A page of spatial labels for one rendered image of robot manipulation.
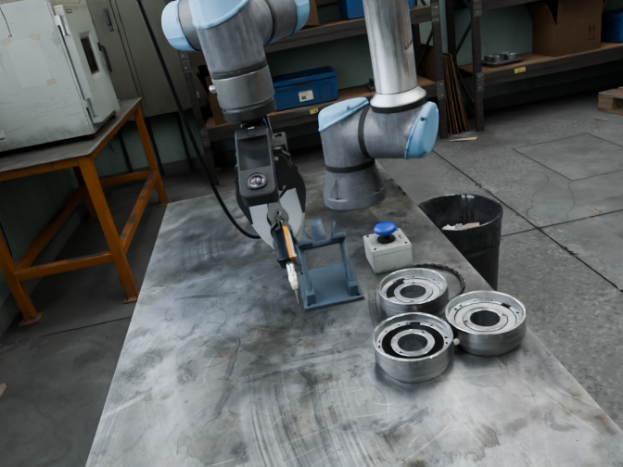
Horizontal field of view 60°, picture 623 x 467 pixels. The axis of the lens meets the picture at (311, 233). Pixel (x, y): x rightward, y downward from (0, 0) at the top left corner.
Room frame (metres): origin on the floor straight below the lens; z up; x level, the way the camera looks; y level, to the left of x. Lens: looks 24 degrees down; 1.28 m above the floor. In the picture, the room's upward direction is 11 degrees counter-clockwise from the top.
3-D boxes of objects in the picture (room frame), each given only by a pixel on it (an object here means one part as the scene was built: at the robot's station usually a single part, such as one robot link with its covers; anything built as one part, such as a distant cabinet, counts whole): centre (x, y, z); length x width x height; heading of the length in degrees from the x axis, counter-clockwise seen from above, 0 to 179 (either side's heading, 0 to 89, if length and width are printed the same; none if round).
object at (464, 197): (1.83, -0.55, 0.21); 0.34 x 0.34 x 0.43
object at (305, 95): (4.33, -0.14, 0.56); 0.52 x 0.38 x 0.22; 91
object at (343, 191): (1.21, -0.12, 0.85); 0.15 x 0.15 x 0.10
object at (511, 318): (0.60, -0.21, 0.82); 0.08 x 0.08 x 0.02
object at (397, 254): (0.87, -0.13, 0.82); 0.08 x 0.07 x 0.05; 4
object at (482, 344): (0.60, -0.21, 0.82); 0.10 x 0.10 x 0.04
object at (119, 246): (3.12, 1.25, 0.39); 1.50 x 0.62 x 0.78; 4
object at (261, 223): (0.74, 0.07, 0.98); 0.06 x 0.03 x 0.09; 179
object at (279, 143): (0.74, 0.05, 1.09); 0.09 x 0.08 x 0.12; 179
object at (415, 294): (0.70, -0.14, 0.82); 0.10 x 0.10 x 0.04
